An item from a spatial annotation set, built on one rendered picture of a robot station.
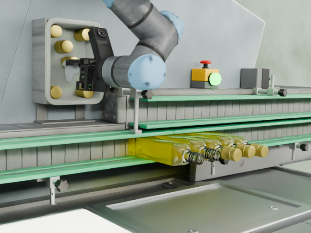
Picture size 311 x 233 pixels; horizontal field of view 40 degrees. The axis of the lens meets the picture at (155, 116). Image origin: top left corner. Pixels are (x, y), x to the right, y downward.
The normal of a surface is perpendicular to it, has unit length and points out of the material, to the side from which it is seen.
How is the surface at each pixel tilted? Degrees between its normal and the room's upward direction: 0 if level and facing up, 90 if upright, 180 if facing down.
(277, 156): 0
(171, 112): 0
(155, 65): 0
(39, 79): 90
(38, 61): 90
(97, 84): 90
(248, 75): 90
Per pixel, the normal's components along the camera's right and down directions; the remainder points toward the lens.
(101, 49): 0.61, -0.42
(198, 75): -0.77, 0.04
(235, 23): 0.64, 0.10
